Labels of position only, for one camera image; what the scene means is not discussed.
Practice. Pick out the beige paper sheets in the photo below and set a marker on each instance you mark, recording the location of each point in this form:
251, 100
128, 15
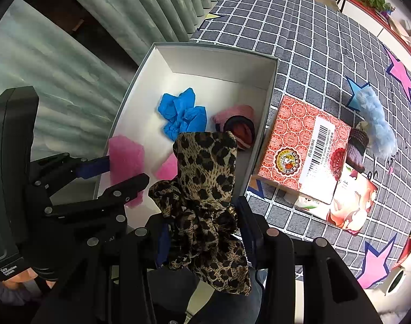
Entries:
402, 28

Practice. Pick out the person's jeans leg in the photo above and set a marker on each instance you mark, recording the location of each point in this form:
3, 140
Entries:
225, 307

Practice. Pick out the pink sponge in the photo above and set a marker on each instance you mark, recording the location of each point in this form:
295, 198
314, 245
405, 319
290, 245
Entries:
166, 170

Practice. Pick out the blue shoe cover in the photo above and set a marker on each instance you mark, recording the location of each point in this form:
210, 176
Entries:
192, 121
176, 103

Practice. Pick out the pink sock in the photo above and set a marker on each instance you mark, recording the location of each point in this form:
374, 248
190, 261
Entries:
237, 113
124, 157

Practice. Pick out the person's left hand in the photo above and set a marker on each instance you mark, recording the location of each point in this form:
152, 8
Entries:
19, 278

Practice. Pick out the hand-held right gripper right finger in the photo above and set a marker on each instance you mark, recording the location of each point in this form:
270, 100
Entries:
251, 238

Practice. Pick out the light blue fluffy scrunchie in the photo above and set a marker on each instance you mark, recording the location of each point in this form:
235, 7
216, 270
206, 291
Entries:
377, 125

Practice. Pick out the white storage box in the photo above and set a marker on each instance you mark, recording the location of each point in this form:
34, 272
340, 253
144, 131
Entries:
205, 60

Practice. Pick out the small beige fabric piece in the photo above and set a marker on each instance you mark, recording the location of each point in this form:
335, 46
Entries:
362, 125

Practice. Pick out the round black disc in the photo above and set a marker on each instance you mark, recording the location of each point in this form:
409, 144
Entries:
396, 281

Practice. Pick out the low white red-topped cabinet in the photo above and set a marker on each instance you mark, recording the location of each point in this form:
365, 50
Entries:
387, 23

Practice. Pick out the floral print tissue pack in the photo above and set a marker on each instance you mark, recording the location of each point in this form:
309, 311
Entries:
353, 202

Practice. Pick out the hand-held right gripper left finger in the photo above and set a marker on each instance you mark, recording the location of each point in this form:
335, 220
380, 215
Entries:
162, 243

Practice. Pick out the grey-green curtain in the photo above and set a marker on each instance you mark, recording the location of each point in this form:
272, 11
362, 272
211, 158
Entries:
151, 13

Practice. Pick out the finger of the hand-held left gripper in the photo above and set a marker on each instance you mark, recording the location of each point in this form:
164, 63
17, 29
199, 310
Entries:
92, 168
131, 185

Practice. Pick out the grey checked star blanket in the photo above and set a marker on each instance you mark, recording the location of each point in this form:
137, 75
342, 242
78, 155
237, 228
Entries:
293, 40

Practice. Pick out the dark brown knit cloth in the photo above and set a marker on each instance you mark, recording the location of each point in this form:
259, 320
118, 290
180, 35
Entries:
359, 138

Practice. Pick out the red patterned tissue pack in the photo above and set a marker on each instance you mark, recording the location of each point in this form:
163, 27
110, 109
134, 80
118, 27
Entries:
293, 135

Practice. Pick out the leopard print cloth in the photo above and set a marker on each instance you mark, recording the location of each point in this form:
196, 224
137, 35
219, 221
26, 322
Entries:
205, 162

